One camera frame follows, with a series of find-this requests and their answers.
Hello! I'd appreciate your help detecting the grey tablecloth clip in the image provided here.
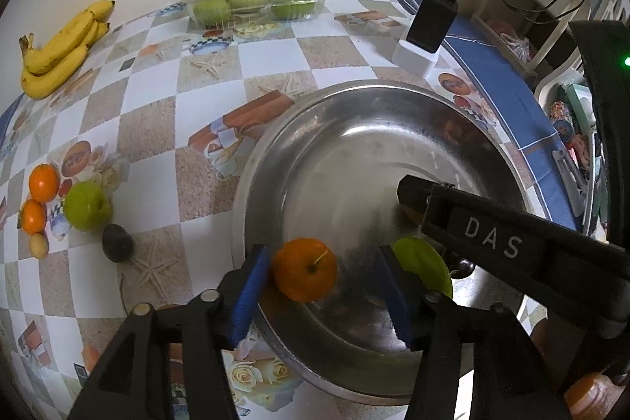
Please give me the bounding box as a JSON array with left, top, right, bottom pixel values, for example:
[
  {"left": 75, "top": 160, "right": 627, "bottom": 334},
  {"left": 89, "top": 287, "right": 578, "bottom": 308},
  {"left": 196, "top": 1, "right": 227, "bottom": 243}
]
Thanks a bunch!
[{"left": 551, "top": 149, "right": 587, "bottom": 218}]

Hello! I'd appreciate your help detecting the small tan fruit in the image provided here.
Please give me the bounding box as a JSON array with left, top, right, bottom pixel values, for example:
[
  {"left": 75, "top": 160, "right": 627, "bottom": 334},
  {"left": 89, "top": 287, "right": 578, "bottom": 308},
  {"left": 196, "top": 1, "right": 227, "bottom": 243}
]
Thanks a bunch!
[{"left": 28, "top": 233, "right": 50, "bottom": 259}]

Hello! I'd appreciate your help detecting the amber bottle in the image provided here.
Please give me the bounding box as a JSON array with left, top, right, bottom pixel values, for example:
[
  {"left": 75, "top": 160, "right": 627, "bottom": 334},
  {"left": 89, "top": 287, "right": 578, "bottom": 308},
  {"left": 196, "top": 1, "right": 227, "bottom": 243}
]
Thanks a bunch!
[{"left": 563, "top": 372, "right": 630, "bottom": 420}]

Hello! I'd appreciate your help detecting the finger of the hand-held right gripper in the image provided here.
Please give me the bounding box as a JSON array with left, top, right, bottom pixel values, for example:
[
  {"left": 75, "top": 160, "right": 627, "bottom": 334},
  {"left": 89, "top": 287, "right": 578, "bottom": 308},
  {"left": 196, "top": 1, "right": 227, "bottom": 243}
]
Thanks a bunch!
[{"left": 398, "top": 174, "right": 630, "bottom": 337}]

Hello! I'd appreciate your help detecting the black power bank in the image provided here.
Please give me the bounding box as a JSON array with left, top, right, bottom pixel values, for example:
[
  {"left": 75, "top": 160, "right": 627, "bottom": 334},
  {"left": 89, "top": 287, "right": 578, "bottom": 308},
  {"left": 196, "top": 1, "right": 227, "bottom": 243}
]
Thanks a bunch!
[{"left": 406, "top": 0, "right": 460, "bottom": 54}]

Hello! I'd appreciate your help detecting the dark avocado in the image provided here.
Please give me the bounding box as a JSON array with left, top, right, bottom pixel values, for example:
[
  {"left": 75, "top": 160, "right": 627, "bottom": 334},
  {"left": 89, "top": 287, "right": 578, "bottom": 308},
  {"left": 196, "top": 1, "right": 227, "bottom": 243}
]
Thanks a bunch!
[{"left": 102, "top": 224, "right": 134, "bottom": 263}]

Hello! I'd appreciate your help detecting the small orange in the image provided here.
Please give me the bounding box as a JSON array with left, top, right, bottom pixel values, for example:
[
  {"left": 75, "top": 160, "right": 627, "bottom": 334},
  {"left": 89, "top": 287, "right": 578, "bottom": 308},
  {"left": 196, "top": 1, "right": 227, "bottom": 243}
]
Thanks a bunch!
[{"left": 20, "top": 200, "right": 47, "bottom": 235}]

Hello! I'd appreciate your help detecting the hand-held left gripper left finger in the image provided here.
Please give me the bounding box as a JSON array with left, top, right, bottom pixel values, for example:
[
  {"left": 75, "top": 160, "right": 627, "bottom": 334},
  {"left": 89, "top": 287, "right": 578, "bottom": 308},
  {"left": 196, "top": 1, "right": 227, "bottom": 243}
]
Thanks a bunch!
[{"left": 66, "top": 245, "right": 271, "bottom": 420}]

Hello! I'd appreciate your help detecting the plastic bag with pink contents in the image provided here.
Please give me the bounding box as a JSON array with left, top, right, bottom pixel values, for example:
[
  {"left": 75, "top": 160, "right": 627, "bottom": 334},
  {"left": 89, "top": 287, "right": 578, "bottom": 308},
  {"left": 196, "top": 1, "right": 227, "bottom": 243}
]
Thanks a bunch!
[{"left": 487, "top": 21, "right": 535, "bottom": 61}]

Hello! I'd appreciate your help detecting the large metal bowl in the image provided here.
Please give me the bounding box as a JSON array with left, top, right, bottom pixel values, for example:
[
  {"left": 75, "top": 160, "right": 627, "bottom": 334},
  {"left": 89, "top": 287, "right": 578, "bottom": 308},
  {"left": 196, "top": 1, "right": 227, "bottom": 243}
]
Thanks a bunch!
[{"left": 231, "top": 80, "right": 537, "bottom": 406}]

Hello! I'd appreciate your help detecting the checkered printed tablecloth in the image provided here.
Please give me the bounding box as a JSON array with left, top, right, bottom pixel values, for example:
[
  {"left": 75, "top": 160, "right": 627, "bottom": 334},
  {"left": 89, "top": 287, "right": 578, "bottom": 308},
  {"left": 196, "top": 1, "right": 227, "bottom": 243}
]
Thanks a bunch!
[{"left": 0, "top": 0, "right": 586, "bottom": 420}]

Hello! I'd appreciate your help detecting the yellow banana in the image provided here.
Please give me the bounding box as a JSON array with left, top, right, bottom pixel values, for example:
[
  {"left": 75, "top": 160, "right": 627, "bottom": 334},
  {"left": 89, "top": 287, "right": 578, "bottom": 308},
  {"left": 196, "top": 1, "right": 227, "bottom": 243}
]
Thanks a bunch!
[
  {"left": 20, "top": 43, "right": 92, "bottom": 101},
  {"left": 20, "top": 0, "right": 116, "bottom": 75},
  {"left": 81, "top": 20, "right": 111, "bottom": 48}
]

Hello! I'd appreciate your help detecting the orange with short stem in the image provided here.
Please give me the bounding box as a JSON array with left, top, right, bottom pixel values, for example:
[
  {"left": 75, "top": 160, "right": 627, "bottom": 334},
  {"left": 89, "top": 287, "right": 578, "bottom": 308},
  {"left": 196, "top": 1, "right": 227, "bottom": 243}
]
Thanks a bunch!
[{"left": 272, "top": 238, "right": 339, "bottom": 303}]

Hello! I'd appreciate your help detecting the large orange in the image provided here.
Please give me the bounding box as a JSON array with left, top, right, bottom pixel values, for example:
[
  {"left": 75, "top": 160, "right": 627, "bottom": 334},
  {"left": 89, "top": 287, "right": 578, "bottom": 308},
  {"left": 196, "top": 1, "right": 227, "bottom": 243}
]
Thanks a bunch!
[{"left": 28, "top": 164, "right": 60, "bottom": 203}]

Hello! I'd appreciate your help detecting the white charger box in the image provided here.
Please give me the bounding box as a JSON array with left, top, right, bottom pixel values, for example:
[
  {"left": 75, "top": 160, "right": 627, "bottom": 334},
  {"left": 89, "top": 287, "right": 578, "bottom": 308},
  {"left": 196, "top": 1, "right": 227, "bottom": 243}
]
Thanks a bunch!
[{"left": 392, "top": 37, "right": 439, "bottom": 79}]

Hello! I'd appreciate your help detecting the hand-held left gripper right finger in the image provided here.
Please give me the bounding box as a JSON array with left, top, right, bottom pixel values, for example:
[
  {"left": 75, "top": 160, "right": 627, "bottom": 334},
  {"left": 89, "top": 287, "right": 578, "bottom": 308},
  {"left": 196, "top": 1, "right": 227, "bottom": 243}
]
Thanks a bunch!
[{"left": 378, "top": 245, "right": 574, "bottom": 420}]

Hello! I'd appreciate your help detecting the pale green box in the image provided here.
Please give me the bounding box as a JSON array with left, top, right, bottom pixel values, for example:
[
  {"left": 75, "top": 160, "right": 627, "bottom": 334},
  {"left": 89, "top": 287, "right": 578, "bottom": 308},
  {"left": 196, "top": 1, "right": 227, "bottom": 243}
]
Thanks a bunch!
[{"left": 565, "top": 84, "right": 596, "bottom": 130}]

